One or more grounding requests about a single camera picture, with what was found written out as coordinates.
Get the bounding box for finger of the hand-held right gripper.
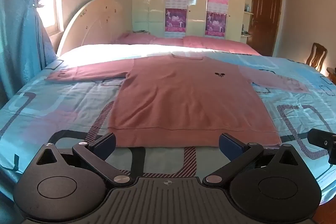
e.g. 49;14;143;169
307;128;336;164

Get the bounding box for pink sweater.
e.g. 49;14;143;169
45;54;312;148

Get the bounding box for pink pillow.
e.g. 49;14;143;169
113;32;158;45

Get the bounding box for wooden chair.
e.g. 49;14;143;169
306;43;328;73

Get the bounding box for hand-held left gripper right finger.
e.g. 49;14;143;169
203;132;301;185

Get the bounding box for white corner shelves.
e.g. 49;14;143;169
240;0;257;44

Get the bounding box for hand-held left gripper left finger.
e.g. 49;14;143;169
35;132;132;187

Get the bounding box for blue patterned quilt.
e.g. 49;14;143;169
0;44;336;205

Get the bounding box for brown wooden door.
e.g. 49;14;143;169
246;0;284;57

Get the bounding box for blue patterned curtain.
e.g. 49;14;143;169
0;0;73;110

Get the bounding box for cream round headboard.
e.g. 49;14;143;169
56;0;133;57

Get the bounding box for pink bedsheet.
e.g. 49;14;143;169
112;32;262;56

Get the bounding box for window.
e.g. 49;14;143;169
36;0;65;36

